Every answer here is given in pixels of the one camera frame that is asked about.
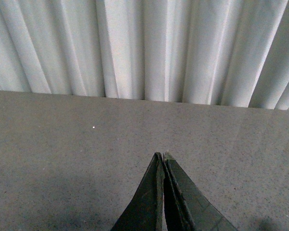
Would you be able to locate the white pleated curtain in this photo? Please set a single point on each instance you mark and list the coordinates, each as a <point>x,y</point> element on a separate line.
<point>218,52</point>

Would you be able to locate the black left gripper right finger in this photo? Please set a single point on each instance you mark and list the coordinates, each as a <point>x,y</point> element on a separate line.
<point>185,206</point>

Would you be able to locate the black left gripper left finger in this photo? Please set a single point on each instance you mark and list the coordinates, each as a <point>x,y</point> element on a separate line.
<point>144,212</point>

